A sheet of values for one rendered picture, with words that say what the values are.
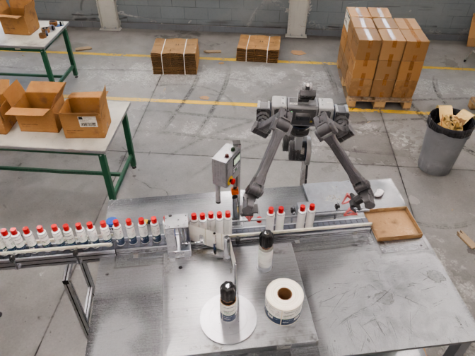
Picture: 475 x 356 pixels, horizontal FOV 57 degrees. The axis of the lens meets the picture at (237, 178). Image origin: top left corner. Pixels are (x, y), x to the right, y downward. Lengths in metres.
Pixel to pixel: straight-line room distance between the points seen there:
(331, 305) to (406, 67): 3.79
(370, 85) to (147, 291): 4.08
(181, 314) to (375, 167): 3.09
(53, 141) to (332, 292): 2.63
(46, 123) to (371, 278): 2.92
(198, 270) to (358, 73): 3.75
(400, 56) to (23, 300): 4.71
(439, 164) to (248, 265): 2.84
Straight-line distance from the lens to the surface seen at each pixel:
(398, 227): 3.12
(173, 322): 2.46
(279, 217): 2.73
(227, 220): 2.68
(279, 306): 2.33
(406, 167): 5.05
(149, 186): 4.54
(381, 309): 2.67
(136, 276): 2.73
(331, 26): 7.85
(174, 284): 2.60
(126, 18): 8.17
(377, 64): 5.72
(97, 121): 3.86
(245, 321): 2.43
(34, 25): 6.31
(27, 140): 4.14
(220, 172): 2.46
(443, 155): 4.87
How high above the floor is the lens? 2.98
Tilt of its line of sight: 41 degrees down
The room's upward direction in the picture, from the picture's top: straight up
